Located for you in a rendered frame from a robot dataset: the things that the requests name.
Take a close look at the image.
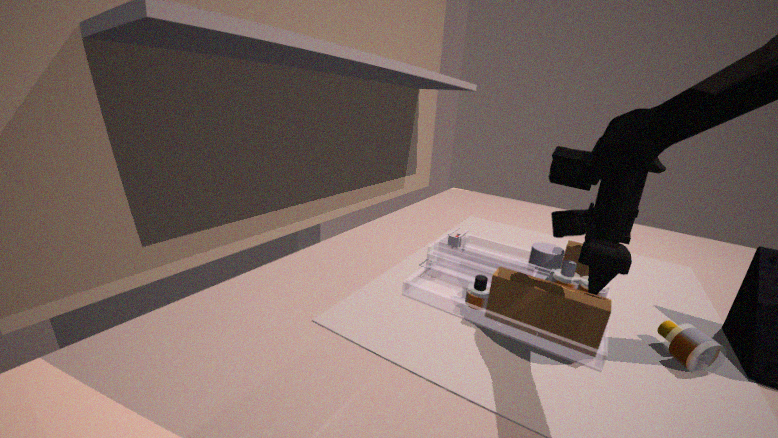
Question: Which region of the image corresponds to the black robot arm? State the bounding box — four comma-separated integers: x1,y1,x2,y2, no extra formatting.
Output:
548,34,778,240

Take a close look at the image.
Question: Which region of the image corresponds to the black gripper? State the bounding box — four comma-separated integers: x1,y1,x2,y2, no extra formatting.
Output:
578,193,640,295

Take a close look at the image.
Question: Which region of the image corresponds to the brown rectangular block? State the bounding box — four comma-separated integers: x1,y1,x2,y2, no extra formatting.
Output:
539,282,612,349
486,266,552,328
560,240,589,277

